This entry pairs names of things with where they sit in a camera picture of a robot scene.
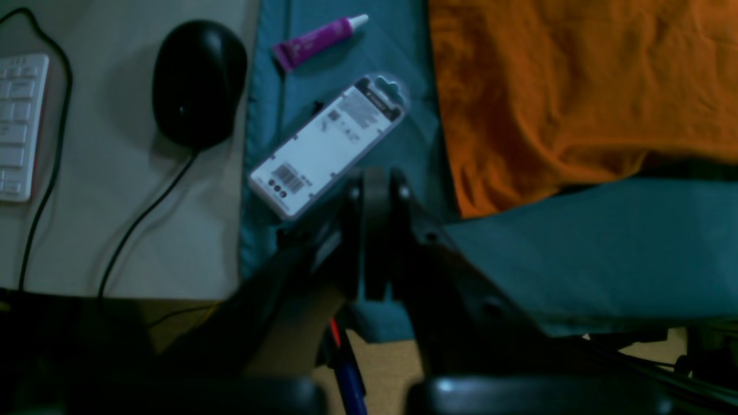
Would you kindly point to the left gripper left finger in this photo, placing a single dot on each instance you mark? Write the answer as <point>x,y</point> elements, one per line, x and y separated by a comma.
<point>254,355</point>

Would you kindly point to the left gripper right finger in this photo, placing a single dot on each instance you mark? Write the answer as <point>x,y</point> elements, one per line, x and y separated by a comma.
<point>480,352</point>

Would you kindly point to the orange t-shirt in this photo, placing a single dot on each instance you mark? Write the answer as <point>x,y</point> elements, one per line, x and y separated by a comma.
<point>539,96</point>

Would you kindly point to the blue clamp top right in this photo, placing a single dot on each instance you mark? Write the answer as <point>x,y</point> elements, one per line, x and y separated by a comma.
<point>337,353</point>

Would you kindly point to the blue table cloth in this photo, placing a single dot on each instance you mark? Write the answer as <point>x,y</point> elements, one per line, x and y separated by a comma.
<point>655,250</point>

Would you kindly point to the black computer mouse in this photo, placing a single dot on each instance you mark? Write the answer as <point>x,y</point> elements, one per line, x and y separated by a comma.
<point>199,78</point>

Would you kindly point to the purple glue tube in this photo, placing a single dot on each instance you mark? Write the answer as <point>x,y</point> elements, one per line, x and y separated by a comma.
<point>290,54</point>

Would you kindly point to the white keyboard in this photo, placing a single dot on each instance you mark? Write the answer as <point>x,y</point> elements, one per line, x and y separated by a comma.
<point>23,83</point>

